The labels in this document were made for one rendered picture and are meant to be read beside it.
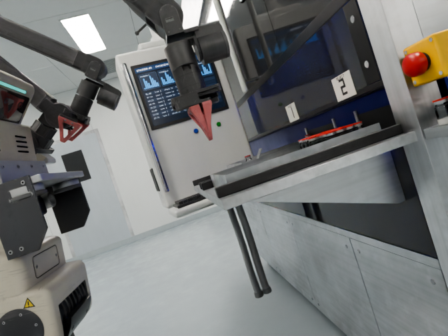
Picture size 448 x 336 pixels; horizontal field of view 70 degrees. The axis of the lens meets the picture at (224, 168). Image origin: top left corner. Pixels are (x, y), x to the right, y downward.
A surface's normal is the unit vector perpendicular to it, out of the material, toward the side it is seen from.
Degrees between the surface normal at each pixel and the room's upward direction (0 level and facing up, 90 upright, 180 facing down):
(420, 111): 90
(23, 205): 90
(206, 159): 90
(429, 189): 90
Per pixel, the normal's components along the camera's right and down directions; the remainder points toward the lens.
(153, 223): 0.16, -0.02
